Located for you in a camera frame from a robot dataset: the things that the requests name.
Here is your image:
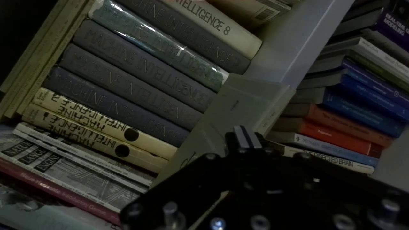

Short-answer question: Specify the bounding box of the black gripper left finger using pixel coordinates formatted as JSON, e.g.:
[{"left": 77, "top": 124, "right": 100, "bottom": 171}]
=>
[{"left": 226, "top": 124, "right": 250, "bottom": 171}]

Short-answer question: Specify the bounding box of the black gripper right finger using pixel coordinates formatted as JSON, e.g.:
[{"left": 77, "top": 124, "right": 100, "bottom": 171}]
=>
[{"left": 246, "top": 127, "right": 274, "bottom": 171}]

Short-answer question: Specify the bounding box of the pale blue-edged book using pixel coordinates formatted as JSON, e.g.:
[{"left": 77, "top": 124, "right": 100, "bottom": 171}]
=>
[{"left": 265, "top": 129, "right": 381, "bottom": 167}]

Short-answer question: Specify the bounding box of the red-orange book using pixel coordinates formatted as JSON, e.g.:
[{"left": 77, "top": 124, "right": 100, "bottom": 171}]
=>
[{"left": 273, "top": 116, "right": 385, "bottom": 159}]

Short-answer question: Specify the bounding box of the brown-orange book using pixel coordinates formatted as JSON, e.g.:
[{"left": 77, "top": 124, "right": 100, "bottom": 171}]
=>
[{"left": 281, "top": 102, "right": 396, "bottom": 148}]

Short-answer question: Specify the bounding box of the blue book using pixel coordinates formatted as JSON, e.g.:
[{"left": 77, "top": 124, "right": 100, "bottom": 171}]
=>
[
  {"left": 298, "top": 68, "right": 409, "bottom": 123},
  {"left": 292, "top": 87, "right": 408, "bottom": 138}
]

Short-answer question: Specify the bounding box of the grey Machine Intelligence book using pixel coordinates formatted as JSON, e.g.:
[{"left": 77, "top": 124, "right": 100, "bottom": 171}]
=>
[
  {"left": 72, "top": 18, "right": 219, "bottom": 114},
  {"left": 43, "top": 65, "right": 191, "bottom": 148},
  {"left": 114, "top": 0, "right": 254, "bottom": 74},
  {"left": 58, "top": 42, "right": 205, "bottom": 133}
]

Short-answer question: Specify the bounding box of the cream Machine Intelligence 8 book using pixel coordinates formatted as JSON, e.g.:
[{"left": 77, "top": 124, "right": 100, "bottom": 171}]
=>
[{"left": 162, "top": 0, "right": 265, "bottom": 61}]

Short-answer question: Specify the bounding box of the green plastic-covered book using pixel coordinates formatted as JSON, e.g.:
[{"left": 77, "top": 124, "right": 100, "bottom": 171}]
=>
[{"left": 88, "top": 0, "right": 231, "bottom": 93}]

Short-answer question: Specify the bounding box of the pale patterned book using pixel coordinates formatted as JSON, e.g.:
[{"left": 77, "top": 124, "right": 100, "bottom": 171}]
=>
[{"left": 206, "top": 0, "right": 296, "bottom": 31}]

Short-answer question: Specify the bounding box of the cream book with black dot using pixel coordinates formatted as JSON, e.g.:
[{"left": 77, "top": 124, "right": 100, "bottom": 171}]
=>
[
  {"left": 21, "top": 104, "right": 172, "bottom": 175},
  {"left": 31, "top": 87, "right": 180, "bottom": 162}
]

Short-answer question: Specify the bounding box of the thin red book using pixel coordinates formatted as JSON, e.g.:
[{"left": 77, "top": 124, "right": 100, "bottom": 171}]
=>
[{"left": 0, "top": 157, "right": 126, "bottom": 228}]

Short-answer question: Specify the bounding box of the dark purple book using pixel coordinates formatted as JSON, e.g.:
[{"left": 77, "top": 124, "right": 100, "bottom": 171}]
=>
[{"left": 375, "top": 8, "right": 409, "bottom": 52}]

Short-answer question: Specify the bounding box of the teal hardcover book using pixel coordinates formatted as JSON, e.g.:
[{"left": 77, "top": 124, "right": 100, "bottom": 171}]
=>
[{"left": 0, "top": 183, "right": 108, "bottom": 230}]

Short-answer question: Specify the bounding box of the grey metal bookcase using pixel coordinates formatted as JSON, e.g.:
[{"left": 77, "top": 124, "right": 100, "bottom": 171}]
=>
[{"left": 151, "top": 0, "right": 409, "bottom": 193}]

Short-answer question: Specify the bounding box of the white printed paperback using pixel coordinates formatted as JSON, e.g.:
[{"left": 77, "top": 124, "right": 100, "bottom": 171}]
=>
[
  {"left": 0, "top": 127, "right": 149, "bottom": 215},
  {"left": 12, "top": 121, "right": 157, "bottom": 189}
]

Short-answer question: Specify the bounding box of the thin pale green booklet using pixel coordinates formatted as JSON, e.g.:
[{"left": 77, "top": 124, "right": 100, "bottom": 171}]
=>
[
  {"left": 0, "top": 0, "right": 72, "bottom": 97},
  {"left": 8, "top": 0, "right": 98, "bottom": 121},
  {"left": 0, "top": 0, "right": 85, "bottom": 114}
]

